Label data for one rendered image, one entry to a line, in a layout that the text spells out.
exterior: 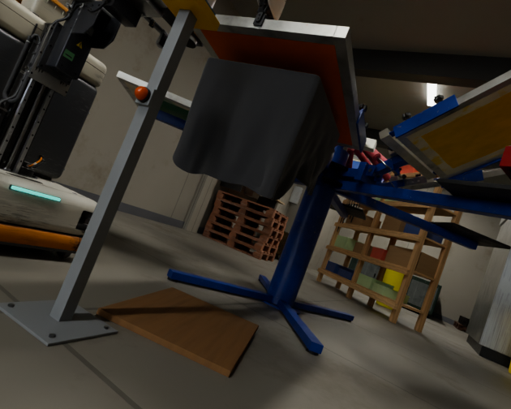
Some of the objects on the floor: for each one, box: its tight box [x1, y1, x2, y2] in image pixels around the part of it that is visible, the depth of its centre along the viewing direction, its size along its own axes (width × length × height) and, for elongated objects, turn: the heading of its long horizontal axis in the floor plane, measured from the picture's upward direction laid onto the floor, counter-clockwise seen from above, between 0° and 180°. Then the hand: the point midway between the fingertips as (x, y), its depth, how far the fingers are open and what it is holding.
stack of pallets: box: [202, 190, 289, 262], centre depth 615 cm, size 120×82×85 cm
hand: (261, 25), depth 112 cm, fingers closed on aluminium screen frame, 4 cm apart
